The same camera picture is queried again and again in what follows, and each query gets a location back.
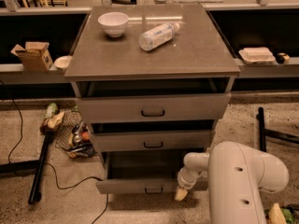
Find grey drawer cabinet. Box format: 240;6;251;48
64;5;241;178

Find black left table leg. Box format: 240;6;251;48
28;133;53;205

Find black right table leg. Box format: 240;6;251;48
256;107;266;152

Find grey middle drawer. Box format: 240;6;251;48
91;130;215;152

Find wire basket with food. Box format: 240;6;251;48
264;203;299;224

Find grey bottom drawer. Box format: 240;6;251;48
96;148;203;194

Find open cardboard box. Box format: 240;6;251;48
10;42;53;72

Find black table leg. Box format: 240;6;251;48
256;107;266;152
28;133;53;205

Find crumpled snack bag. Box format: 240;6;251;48
40;103;64;134

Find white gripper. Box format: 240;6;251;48
175;167;200;202

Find grey drawer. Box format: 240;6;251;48
91;130;215;152
77;94;231;123
96;148;203;194

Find white foam takeout container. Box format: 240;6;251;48
238;47;276;63

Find black power cable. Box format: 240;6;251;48
0;78;109;224

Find small white dish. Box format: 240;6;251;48
54;56;72;70

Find clear plastic water bottle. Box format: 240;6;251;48
139;23;180;51

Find grey top drawer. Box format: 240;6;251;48
77;94;231;123

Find white ceramic bowl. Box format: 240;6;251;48
98;12;129;37

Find small dark round object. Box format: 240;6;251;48
276;52;290;63

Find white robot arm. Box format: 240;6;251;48
175;141;289;224

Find wire basket with utensils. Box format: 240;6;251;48
55;109;95;159

